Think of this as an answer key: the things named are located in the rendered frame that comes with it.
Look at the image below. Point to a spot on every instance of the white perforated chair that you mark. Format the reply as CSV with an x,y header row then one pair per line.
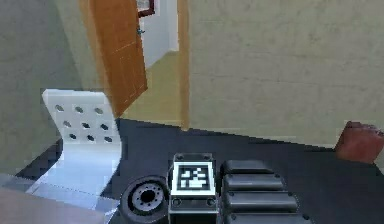
x,y
87,140

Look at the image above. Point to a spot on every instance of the dark framed wall picture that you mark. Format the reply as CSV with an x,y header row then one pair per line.
x,y
146,8

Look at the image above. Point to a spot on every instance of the grey table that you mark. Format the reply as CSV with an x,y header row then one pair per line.
x,y
40,208

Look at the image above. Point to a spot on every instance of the red-brown armchair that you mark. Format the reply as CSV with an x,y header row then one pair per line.
x,y
359,142

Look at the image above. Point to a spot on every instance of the brown wooden room door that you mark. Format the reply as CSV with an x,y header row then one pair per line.
x,y
120,56

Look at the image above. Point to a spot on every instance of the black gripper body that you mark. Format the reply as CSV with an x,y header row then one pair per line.
x,y
145,199

